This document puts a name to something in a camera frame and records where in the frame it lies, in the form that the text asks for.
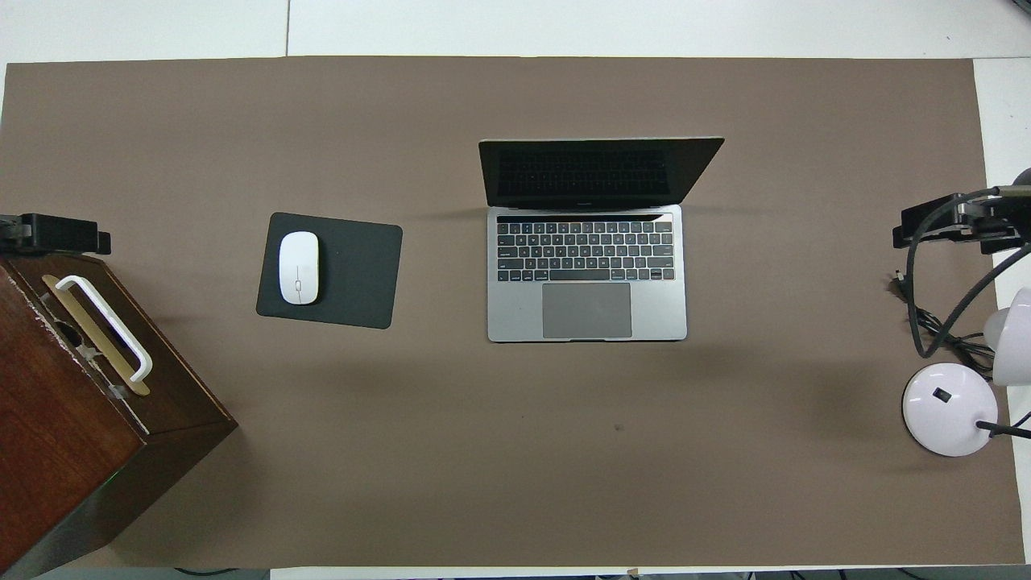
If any white desk lamp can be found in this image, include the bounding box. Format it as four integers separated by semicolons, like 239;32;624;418
901;288;1031;458

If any black mouse pad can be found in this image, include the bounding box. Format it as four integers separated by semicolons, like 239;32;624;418
255;212;404;330

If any brown table mat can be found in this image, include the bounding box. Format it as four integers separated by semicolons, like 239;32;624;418
0;56;1025;569

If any silver grey laptop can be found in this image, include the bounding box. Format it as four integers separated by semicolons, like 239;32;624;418
478;136;726;344

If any white box handle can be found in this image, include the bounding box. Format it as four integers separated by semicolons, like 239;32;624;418
55;275;154;383

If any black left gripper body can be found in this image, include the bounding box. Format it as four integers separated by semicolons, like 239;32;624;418
0;213;81;255

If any brass box handle plate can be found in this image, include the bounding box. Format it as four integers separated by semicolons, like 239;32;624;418
40;275;151;397

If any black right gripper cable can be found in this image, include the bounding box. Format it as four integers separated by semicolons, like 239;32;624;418
906;187;1031;359

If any white computer mouse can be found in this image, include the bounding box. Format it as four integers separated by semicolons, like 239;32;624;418
279;231;321;305

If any dark brown wooden box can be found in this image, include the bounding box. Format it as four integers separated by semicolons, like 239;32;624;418
0;256;238;579

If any black lamp power cable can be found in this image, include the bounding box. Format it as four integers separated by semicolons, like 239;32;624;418
888;272;996;373

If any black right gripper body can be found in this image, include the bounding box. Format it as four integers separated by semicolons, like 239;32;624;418
926;192;1024;255

